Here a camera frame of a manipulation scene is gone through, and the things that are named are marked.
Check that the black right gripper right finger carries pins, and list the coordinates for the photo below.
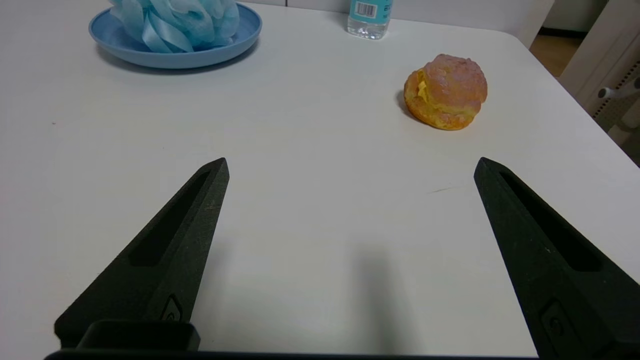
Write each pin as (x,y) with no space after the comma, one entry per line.
(550,265)

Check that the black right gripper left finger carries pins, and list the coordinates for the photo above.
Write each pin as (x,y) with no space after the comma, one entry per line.
(165,265)

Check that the light blue mesh bath sponge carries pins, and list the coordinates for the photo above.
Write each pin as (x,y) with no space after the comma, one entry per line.
(175,22)

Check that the blue plate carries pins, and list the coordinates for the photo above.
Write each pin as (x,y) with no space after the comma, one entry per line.
(175,52)

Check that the white round-ended rod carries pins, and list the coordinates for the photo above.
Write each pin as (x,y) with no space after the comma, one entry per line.
(617,91)

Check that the cream puff pastry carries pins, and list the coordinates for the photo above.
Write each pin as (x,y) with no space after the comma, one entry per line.
(447,95)

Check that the white perforated shelf unit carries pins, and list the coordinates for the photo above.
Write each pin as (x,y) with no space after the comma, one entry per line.
(600,45)

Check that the clear water bottle blue label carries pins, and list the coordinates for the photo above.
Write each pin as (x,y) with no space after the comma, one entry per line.
(370,17)

